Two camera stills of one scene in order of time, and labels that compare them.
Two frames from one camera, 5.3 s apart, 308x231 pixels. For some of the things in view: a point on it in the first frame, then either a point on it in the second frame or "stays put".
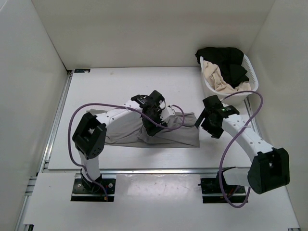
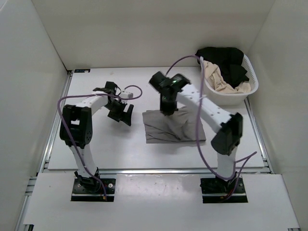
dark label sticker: [82, 70] stays put
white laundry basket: [235, 99] stays put
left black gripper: [150, 129] → [125, 117]
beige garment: [219, 82] stays put
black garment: [228, 60] stays put
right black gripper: [216, 133] → [167, 110]
